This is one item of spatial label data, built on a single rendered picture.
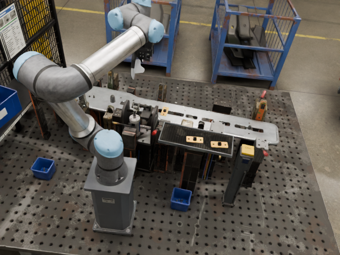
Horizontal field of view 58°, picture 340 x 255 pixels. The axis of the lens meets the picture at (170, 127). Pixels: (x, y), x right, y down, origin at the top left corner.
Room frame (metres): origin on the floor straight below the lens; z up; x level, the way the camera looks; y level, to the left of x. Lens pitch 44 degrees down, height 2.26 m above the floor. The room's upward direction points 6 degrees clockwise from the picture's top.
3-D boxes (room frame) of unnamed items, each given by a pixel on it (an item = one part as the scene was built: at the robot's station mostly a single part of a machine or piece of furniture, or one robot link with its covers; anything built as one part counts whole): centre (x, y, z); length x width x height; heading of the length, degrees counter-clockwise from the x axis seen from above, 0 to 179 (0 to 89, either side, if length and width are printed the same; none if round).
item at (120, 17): (1.11, 0.21, 1.74); 0.11 x 0.11 x 0.08; 55
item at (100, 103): (1.44, 0.02, 1.00); 1.38 x 0.22 x 0.02; 82
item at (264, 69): (3.79, -0.85, 0.47); 1.20 x 0.80 x 0.95; 0
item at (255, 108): (1.54, -0.56, 0.88); 0.15 x 0.11 x 0.36; 172
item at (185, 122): (1.26, -0.10, 0.89); 0.13 x 0.11 x 0.38; 172
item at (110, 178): (0.85, 0.25, 1.15); 0.15 x 0.15 x 0.10
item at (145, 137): (1.24, 0.17, 0.94); 0.18 x 0.13 x 0.49; 82
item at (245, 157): (1.04, -0.40, 0.92); 0.08 x 0.08 x 0.44; 82
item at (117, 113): (1.25, 0.30, 0.91); 0.07 x 0.05 x 0.42; 172
